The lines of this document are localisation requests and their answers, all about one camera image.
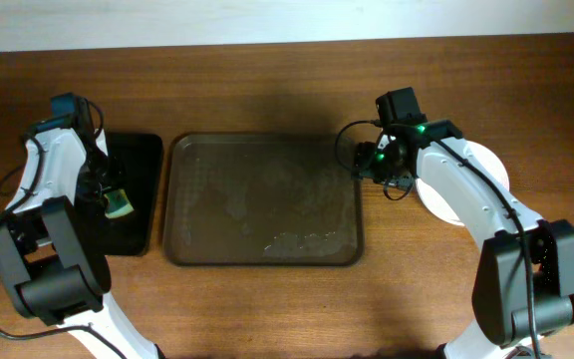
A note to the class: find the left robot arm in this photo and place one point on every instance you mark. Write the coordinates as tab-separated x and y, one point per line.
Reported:
49	266

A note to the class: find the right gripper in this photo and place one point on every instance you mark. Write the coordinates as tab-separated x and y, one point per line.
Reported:
364	163

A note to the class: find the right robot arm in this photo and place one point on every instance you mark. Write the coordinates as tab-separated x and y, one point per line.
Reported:
524	284

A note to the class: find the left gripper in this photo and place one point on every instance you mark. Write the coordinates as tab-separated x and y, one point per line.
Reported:
101	186

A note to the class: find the black tray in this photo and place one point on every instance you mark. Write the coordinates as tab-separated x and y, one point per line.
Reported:
127	231

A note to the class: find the brown serving tray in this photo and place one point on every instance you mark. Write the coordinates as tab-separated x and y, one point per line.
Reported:
262	200

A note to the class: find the green yellow sponge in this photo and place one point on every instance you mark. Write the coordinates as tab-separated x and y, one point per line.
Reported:
118	204

